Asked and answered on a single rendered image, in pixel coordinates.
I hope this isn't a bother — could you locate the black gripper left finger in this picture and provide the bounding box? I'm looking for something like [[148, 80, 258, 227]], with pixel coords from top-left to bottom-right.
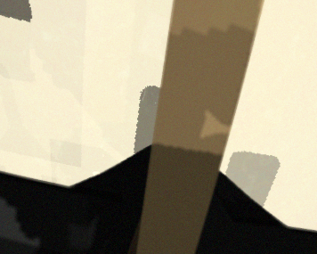
[[0, 145, 152, 254]]

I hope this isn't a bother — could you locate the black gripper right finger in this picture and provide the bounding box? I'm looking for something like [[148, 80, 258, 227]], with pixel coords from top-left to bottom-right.
[[195, 169, 317, 254]]

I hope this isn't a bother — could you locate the long brown wooden rail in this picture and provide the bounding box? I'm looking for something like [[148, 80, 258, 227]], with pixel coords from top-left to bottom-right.
[[136, 0, 264, 254]]

